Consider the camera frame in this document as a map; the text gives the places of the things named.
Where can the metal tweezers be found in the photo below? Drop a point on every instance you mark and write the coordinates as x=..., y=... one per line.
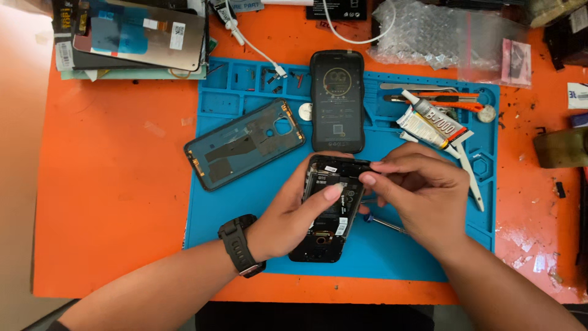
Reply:
x=413, y=86

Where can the black wristwatch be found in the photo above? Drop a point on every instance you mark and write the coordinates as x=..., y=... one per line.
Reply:
x=239, y=248

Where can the person's left hand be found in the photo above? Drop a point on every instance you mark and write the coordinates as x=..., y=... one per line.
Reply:
x=280, y=220

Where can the black box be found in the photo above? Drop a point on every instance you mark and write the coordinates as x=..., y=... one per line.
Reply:
x=335, y=10

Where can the white yellow glue tube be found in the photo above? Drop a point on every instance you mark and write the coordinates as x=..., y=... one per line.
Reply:
x=420, y=128

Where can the small black plastic piece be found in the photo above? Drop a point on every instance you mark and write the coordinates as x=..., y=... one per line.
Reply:
x=560, y=189

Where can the small black phone parts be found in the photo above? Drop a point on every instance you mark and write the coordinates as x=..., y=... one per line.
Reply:
x=273, y=80

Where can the clear glue tube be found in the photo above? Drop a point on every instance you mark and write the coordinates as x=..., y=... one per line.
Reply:
x=436, y=117

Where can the replacement phone screen panel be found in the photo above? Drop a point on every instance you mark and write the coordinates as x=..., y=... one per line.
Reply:
x=138, y=32

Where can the white plastic pry tool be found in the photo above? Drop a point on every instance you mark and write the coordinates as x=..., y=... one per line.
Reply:
x=471, y=179

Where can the heap of dark phone parts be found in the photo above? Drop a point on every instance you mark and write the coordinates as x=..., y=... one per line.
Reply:
x=567, y=39

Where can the olive green block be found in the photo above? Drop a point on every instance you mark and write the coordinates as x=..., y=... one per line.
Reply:
x=562, y=148

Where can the stack of phone part packets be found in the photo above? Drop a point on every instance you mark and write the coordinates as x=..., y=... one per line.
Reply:
x=66, y=50

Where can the blue tipped screwdriver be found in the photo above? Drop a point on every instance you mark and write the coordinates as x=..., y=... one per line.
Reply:
x=386, y=224

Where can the small red part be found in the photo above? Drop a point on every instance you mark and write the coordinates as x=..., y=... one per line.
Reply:
x=300, y=80

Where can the orange utility knife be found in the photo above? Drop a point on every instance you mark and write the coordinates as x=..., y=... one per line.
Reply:
x=452, y=102

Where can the bubble wrap bag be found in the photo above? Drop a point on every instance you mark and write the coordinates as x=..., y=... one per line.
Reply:
x=413, y=36

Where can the blue silicone repair mat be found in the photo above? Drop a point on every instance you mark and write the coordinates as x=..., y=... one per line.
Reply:
x=257, y=207

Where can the blue phone back cover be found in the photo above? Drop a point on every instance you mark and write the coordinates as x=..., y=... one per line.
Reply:
x=243, y=145

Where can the black phone with lit screen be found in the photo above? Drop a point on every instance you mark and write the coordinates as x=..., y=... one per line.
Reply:
x=337, y=101

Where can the white printed packet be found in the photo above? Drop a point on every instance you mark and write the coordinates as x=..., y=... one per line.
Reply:
x=578, y=95

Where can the person's right hand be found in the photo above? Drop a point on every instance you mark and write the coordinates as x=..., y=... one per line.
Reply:
x=427, y=202

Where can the clear zip bag pink card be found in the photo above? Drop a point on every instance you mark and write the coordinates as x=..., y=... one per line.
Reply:
x=514, y=59

